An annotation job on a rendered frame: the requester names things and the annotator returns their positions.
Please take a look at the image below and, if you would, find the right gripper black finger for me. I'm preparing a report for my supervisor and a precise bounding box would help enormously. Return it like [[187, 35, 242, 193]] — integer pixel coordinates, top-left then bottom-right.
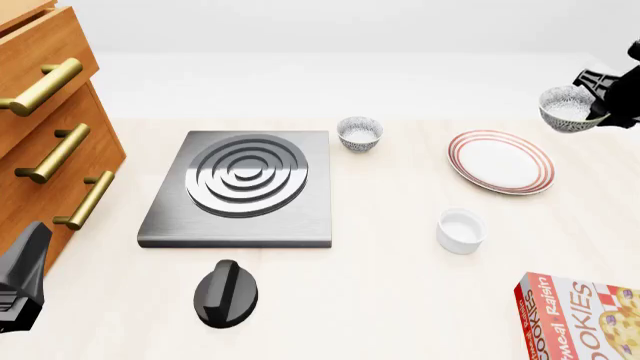
[[588, 92, 615, 122]]

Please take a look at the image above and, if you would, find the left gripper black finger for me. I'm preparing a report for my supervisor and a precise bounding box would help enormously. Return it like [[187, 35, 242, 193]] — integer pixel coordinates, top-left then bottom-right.
[[0, 220, 54, 300]]

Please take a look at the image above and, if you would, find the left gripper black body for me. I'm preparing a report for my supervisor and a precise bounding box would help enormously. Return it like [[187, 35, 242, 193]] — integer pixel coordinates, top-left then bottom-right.
[[0, 282, 46, 333]]

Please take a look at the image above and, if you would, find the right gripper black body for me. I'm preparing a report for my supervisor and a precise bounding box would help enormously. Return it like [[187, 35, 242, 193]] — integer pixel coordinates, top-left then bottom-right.
[[573, 68, 629, 100]]

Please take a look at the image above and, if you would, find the patterned black-white bowl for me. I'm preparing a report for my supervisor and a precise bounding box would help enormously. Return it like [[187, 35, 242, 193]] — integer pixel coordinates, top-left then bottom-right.
[[538, 84, 612, 134], [336, 115, 385, 154]]

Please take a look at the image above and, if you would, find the white plate with red rings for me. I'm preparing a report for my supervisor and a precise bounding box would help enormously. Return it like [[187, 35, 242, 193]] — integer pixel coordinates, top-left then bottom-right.
[[446, 129, 556, 196]]

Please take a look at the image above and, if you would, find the flat black stove plate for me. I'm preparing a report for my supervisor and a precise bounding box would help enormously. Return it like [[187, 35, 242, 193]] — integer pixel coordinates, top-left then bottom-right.
[[137, 129, 334, 249]]

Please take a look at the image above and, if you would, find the red cookies box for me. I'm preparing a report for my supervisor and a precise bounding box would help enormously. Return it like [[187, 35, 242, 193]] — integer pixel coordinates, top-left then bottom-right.
[[513, 271, 640, 360]]

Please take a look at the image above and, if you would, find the wooden cabinet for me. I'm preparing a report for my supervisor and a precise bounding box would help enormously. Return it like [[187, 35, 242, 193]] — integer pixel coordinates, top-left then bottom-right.
[[0, 0, 127, 279]]

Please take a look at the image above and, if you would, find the small white ramekin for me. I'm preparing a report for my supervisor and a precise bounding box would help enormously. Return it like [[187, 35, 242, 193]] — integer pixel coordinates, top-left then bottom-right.
[[435, 207, 488, 256]]

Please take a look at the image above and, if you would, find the round black stove knob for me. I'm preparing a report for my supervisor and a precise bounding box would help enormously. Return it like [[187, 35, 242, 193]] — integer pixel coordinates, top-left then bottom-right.
[[193, 258, 260, 330]]

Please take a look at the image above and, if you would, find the wooden drawer, pulled out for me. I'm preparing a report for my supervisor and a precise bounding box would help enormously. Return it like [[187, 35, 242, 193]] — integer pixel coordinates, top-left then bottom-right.
[[0, 0, 100, 159]]

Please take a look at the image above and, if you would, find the brass drawer handle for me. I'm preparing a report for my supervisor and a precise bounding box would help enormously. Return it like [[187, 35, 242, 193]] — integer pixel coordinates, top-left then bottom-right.
[[52, 170, 116, 231], [14, 123, 92, 185], [0, 57, 84, 118]]

